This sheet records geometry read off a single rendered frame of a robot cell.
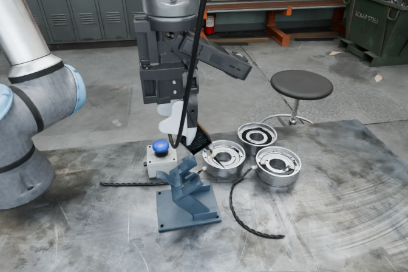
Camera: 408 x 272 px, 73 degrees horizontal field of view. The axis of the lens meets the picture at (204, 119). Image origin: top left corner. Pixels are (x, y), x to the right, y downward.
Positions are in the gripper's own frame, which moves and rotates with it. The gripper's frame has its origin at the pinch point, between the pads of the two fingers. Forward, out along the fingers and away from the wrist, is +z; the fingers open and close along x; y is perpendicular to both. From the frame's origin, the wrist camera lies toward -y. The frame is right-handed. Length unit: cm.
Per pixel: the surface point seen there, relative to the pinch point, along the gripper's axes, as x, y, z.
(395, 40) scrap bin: -212, -252, 67
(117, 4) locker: -336, 43, 45
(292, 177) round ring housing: -1.0, -22.7, 16.4
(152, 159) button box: -11.2, 7.8, 15.2
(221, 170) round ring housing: -5.9, -7.6, 16.4
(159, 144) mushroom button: -12.8, 5.7, 12.2
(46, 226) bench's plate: -0.4, 29.6, 19.8
